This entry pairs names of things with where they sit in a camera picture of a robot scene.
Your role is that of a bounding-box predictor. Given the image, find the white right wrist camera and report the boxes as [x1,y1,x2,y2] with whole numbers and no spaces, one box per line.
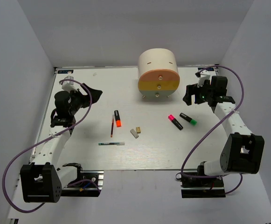
[195,70,211,88]

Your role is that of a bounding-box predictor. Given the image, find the grey white eraser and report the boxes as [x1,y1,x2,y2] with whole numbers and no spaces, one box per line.
[130,129,139,139]

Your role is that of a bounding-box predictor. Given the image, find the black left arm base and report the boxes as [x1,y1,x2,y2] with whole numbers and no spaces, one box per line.
[61,171,104,197]

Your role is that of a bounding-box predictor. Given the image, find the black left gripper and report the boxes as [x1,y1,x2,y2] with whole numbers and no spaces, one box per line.
[69,84,103,116]

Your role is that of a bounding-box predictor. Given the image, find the orange black highlighter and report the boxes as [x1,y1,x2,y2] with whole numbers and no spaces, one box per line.
[114,110,122,127]

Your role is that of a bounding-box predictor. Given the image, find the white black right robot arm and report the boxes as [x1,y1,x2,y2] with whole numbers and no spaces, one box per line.
[182,75,264,186]

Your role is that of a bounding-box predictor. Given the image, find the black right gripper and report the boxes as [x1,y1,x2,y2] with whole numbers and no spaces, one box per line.
[183,79,214,105]

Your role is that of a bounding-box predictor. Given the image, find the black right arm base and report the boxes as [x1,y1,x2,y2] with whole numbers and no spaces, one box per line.
[175,172,226,199]

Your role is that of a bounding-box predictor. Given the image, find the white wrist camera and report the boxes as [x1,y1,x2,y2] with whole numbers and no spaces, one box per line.
[195,70,211,88]
[60,76,77,92]

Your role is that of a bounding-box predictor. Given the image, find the blue left corner label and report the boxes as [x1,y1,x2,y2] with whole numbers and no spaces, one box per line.
[57,70,74,74]

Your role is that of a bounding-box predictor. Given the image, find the green black highlighter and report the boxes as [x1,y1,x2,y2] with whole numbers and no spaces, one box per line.
[179,113,197,126]

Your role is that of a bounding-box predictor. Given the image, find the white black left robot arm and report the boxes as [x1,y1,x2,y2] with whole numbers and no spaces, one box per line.
[20,84,103,203]

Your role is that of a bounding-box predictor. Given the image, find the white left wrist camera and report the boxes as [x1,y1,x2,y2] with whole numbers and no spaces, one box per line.
[60,76,77,92]

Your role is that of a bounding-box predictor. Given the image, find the green gel pen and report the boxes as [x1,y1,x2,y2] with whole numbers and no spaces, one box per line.
[98,142,125,146]

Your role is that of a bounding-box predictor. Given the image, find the pink black highlighter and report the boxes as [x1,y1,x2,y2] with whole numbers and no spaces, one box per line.
[168,114,183,130]

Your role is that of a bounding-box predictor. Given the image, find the cream round drawer cabinet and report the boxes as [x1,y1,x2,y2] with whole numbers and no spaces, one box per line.
[138,47,181,101]

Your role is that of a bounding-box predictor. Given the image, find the grey bottom drawer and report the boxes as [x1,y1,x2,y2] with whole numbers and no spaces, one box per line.
[139,89,175,101]

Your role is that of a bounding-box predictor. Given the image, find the blue right corner label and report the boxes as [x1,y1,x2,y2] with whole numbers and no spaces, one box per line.
[197,67,215,71]

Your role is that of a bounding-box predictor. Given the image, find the yellow drawer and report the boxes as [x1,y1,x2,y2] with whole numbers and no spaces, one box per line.
[138,80,180,91]

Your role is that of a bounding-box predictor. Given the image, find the blue corner label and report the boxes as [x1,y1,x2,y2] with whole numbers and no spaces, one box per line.
[197,67,215,71]
[57,70,74,74]

